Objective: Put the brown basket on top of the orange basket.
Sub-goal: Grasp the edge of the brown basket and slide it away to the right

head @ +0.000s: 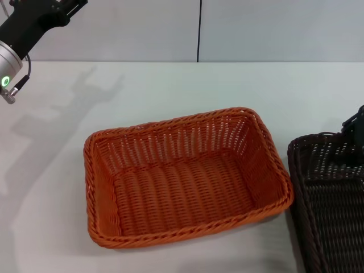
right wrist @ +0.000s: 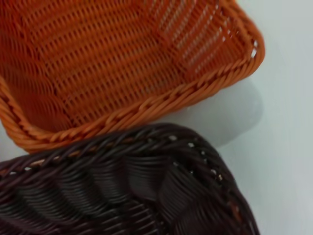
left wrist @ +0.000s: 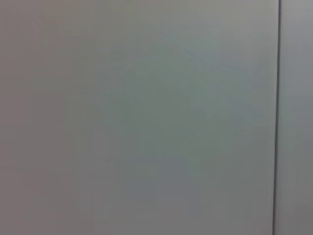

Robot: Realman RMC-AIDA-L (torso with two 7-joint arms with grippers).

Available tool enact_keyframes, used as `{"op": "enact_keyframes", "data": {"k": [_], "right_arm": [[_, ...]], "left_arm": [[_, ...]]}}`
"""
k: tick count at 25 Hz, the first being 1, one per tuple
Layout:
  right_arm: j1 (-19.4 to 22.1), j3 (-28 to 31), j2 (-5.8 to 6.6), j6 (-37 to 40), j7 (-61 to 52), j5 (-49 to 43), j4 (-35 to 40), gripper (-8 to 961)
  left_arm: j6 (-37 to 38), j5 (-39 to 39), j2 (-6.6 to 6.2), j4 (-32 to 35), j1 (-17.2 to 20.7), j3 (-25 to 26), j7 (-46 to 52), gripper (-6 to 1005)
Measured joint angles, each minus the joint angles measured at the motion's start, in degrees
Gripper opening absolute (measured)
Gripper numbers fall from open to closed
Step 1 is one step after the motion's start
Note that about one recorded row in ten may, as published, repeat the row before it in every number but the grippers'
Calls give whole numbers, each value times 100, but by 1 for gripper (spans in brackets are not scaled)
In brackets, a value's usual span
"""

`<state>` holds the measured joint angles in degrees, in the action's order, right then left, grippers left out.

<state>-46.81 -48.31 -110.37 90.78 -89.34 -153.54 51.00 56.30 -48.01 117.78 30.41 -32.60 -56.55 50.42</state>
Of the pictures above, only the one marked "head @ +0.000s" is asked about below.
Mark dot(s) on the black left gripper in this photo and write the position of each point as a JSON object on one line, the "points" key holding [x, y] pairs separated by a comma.
{"points": [[25, 28]]}

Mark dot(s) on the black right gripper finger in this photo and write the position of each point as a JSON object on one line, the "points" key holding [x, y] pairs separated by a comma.
{"points": [[354, 155], [356, 122]]}

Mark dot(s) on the dark brown woven basket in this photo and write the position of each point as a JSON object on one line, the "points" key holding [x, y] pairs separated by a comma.
{"points": [[332, 216]]}

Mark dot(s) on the orange woven plastic basket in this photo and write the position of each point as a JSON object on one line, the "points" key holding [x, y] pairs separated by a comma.
{"points": [[185, 187]]}

